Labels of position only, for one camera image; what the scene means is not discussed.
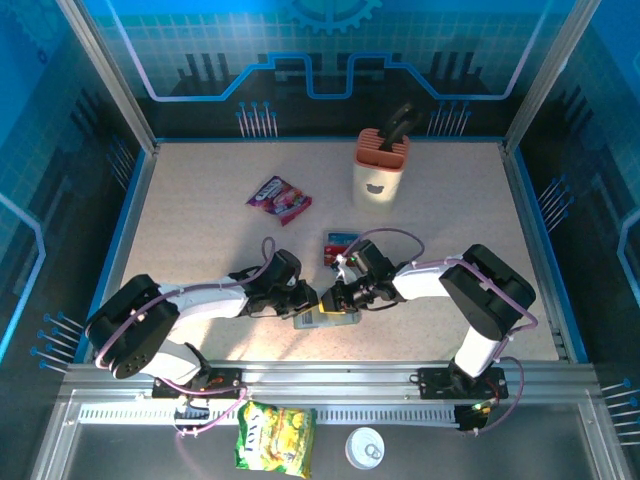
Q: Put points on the red battery pack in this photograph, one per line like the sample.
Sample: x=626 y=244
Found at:
x=365 y=237

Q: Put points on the cream orange knife block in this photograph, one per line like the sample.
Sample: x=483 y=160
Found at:
x=375 y=190

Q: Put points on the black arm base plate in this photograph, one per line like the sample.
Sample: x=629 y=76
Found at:
x=430 y=382
x=230 y=374

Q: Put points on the purple candy bag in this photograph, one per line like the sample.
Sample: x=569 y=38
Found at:
x=280 y=197

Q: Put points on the red credit card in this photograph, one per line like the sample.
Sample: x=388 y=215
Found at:
x=335 y=249
x=331 y=259

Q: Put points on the blue table edge rail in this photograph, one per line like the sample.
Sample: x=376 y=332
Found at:
x=250 y=140

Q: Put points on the yellow green snack bag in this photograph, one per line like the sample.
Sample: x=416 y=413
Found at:
x=275 y=440

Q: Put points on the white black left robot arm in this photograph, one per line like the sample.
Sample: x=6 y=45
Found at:
x=210 y=300

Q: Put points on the grey metal shelf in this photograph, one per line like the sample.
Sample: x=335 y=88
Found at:
x=450 y=455

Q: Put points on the white tin can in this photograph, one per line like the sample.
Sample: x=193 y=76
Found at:
x=365 y=447

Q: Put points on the aluminium frame post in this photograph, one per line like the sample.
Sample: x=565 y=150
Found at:
x=110 y=75
x=52 y=445
x=546 y=75
x=606 y=445

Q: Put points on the aluminium mounting rail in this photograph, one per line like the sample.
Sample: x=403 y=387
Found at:
x=325 y=380

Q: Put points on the aluminium table side rail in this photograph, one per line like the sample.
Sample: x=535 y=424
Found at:
x=122 y=240
x=535 y=240

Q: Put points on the black connector box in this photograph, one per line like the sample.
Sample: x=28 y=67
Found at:
x=192 y=412
x=472 y=417

